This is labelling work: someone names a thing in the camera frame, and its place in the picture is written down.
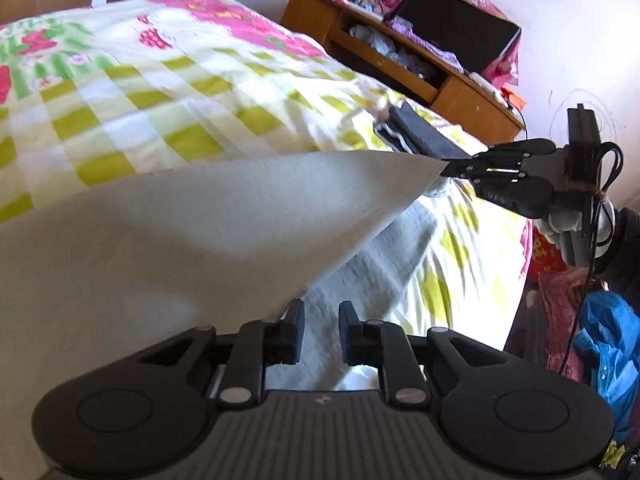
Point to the wooden cabinet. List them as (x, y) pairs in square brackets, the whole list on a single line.
[(465, 97)]

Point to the folded dark grey pants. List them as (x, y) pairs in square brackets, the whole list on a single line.
[(425, 135)]

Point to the white cloth sheet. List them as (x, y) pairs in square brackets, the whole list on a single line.
[(150, 240)]

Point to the pink red clothing pile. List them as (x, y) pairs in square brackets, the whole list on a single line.
[(557, 310)]

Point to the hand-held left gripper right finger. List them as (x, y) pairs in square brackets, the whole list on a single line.
[(348, 335)]

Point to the person's right hand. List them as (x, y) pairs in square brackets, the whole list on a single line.
[(562, 220)]

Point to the black television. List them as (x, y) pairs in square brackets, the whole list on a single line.
[(455, 25)]

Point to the purple patterned cloth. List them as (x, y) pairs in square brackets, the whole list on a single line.
[(425, 42)]

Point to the bed with checkered bedspread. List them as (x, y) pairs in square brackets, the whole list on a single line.
[(175, 85)]

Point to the blue garment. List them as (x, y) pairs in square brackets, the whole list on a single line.
[(610, 345)]

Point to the pink television cover cloth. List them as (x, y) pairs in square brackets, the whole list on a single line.
[(502, 67)]

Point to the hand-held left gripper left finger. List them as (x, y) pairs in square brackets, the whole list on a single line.
[(294, 332)]

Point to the clothes pile in cabinet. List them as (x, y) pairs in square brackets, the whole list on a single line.
[(395, 52)]

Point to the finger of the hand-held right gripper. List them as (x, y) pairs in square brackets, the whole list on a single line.
[(500, 156), (520, 194)]

